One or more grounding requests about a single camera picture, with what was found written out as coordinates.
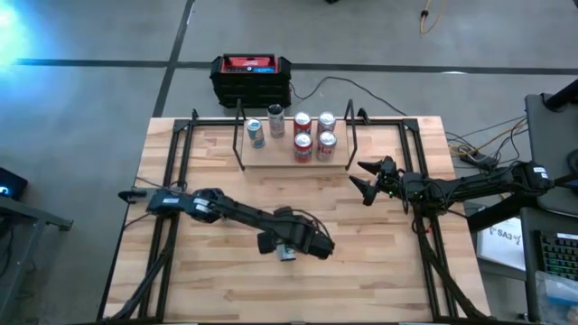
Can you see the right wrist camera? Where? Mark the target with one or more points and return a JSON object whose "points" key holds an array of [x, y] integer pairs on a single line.
{"points": [[388, 165]]}

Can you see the black device blue light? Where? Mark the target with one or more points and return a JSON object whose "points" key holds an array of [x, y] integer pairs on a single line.
{"points": [[11, 185]]}

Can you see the white paper sheet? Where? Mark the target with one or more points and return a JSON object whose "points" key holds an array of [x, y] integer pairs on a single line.
{"points": [[501, 246]]}

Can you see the backlit keyboard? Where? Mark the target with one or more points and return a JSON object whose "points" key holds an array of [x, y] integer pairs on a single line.
{"points": [[560, 257]]}

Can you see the blue silver Red Bull can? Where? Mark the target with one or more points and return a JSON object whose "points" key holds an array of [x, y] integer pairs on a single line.
{"points": [[256, 134]]}

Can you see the black power strip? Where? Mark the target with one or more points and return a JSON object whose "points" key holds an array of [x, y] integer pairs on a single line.
{"points": [[478, 159]]}

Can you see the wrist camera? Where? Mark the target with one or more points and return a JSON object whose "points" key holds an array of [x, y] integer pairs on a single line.
{"points": [[388, 165], [284, 213]]}

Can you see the grey side table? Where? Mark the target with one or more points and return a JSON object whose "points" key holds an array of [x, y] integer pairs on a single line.
{"points": [[546, 149]]}

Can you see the black pole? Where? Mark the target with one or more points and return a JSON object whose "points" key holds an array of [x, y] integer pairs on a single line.
{"points": [[564, 97]]}

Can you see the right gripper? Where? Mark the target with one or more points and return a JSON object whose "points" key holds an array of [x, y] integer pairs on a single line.
{"points": [[393, 187]]}

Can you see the black aluminium table frame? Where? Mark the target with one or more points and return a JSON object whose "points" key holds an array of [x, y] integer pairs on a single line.
{"points": [[384, 123]]}

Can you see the Celsius Peach Vibe can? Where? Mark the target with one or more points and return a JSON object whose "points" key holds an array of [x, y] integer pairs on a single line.
{"points": [[276, 123], [286, 253]]}

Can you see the grey metal stand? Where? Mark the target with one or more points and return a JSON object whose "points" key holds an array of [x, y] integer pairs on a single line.
{"points": [[36, 216]]}

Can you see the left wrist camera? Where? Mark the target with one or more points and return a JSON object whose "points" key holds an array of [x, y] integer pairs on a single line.
{"points": [[284, 213]]}

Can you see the dark desk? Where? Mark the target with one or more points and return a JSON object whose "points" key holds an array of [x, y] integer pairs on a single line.
{"points": [[530, 289]]}

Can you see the clear plastic bag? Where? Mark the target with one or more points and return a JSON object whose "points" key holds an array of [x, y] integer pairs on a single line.
{"points": [[560, 298]]}

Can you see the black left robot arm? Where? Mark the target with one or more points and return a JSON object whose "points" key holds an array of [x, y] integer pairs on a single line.
{"points": [[244, 216]]}

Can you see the wooden shelf black metal frame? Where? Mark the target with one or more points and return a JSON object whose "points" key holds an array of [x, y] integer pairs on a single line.
{"points": [[275, 153]]}

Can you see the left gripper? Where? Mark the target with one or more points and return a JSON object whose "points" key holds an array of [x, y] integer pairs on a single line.
{"points": [[298, 232]]}

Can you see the silver Diet Coke can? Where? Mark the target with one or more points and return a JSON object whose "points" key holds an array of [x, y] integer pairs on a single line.
{"points": [[326, 146], [326, 122]]}

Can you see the red soda can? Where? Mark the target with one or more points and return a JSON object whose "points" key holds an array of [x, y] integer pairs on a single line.
{"points": [[303, 149]]}

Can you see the Fanta strawberry can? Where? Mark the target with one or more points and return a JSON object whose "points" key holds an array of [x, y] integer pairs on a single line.
{"points": [[302, 123]]}

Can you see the red black power station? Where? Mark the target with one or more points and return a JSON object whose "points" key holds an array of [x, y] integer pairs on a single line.
{"points": [[250, 90]]}

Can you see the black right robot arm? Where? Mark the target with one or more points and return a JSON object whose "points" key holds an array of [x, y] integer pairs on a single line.
{"points": [[474, 185]]}

